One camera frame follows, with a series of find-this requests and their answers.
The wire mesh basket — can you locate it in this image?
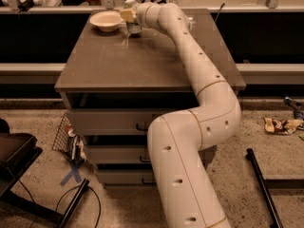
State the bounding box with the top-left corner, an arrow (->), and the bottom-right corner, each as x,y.
52,114 -> 70,151

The blue snack packet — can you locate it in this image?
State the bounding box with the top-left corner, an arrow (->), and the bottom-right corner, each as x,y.
283,97 -> 304,120

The brown snack bag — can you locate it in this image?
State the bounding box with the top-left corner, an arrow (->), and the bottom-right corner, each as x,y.
264,117 -> 304,135

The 7up soda can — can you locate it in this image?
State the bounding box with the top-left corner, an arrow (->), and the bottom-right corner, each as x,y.
123,0 -> 143,35

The middle grey drawer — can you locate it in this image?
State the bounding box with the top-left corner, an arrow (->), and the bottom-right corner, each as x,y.
83,144 -> 218,165

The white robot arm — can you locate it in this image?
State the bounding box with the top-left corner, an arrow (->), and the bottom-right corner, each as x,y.
120,2 -> 241,228

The white paper bowl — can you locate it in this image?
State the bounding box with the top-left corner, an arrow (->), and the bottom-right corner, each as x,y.
89,10 -> 124,32

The black floor cable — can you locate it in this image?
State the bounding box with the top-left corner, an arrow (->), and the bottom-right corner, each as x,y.
18,179 -> 103,228

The black tray stand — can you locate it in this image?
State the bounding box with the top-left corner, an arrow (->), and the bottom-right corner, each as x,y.
0,119 -> 89,228

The bottom grey drawer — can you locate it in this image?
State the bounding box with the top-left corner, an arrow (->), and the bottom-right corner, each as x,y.
94,169 -> 207,186

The grey drawer cabinet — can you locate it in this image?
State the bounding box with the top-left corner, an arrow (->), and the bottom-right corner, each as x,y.
55,9 -> 245,172

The top grey drawer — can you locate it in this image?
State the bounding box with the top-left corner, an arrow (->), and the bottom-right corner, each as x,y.
66,108 -> 234,137

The grey drawer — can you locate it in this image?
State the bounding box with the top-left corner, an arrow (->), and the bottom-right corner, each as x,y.
94,169 -> 207,186
83,144 -> 218,165
66,108 -> 234,137

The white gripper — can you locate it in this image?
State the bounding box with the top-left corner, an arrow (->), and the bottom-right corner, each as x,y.
120,3 -> 159,28

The black floor bar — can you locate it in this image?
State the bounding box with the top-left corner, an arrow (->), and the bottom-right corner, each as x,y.
245,148 -> 304,228

